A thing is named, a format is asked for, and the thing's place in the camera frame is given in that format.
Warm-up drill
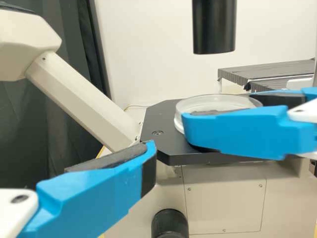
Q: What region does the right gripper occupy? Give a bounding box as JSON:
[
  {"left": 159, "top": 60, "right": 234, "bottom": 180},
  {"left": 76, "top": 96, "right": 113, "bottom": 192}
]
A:
[{"left": 181, "top": 87, "right": 317, "bottom": 161}]

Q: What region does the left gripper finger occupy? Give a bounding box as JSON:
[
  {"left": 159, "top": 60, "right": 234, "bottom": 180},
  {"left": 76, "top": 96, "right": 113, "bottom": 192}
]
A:
[{"left": 16, "top": 140, "right": 157, "bottom": 238}]

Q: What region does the petri dish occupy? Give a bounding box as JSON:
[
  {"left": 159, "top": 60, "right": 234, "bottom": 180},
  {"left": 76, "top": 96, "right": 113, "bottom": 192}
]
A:
[{"left": 173, "top": 93, "right": 264, "bottom": 136}]

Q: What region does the short black platform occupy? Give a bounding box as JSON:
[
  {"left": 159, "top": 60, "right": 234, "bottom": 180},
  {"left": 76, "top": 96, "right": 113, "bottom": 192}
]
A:
[{"left": 217, "top": 59, "right": 317, "bottom": 93}]

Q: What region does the white pipette stand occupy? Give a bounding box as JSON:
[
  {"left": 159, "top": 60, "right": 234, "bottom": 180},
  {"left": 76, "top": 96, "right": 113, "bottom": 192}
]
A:
[{"left": 286, "top": 76, "right": 315, "bottom": 89}]

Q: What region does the cream microscope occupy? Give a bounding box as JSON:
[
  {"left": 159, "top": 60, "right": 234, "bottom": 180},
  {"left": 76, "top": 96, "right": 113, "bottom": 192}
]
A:
[{"left": 0, "top": 0, "right": 317, "bottom": 238}]

